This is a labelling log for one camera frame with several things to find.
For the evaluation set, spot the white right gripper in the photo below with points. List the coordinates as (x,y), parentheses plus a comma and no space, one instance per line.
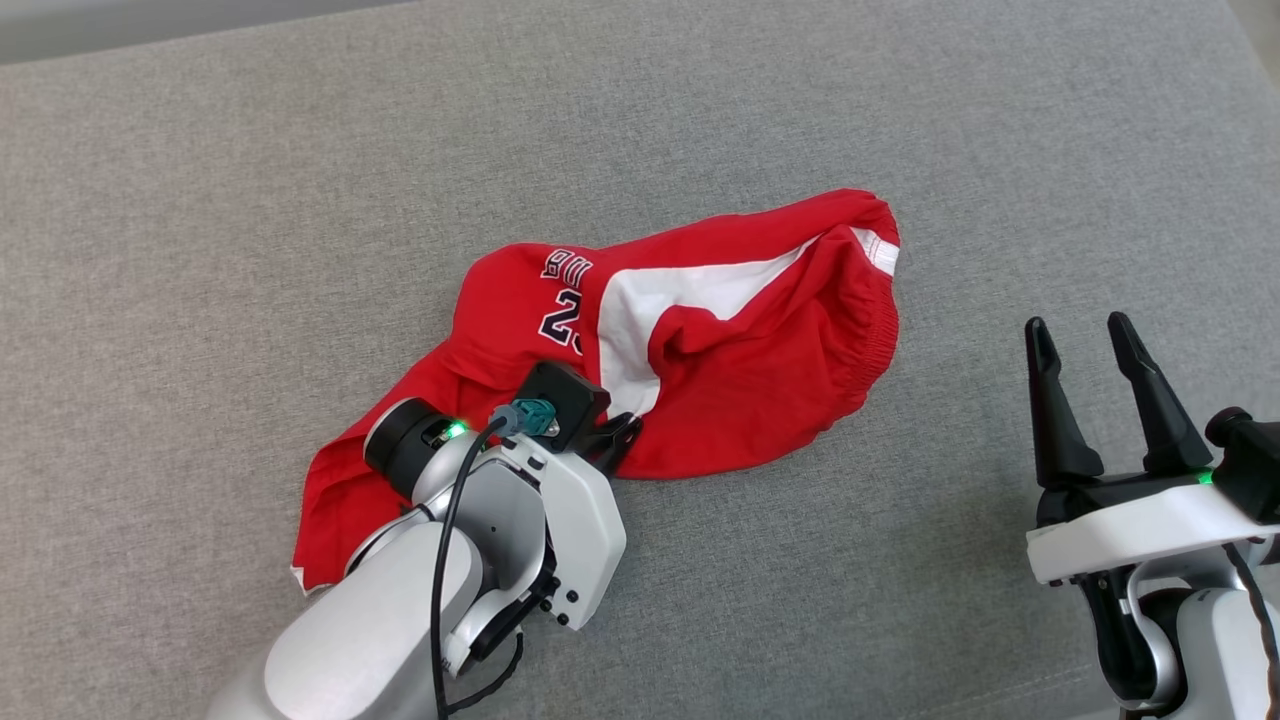
(1130,530)

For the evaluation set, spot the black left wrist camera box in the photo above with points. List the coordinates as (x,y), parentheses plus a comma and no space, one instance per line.
(565,400)

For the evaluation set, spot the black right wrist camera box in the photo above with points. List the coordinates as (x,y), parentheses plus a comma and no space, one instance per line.
(1260,470)

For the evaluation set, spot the red white basketball shorts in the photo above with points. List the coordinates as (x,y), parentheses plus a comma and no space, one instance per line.
(760,400)

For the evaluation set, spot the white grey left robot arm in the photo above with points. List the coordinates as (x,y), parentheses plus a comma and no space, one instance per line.
(380,620)

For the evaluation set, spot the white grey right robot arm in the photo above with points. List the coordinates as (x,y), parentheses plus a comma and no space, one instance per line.
(1220,650)

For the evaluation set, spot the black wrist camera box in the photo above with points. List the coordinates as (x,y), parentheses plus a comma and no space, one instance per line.
(1260,470)
(565,400)

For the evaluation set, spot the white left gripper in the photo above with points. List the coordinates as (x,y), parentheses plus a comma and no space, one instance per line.
(585,530)

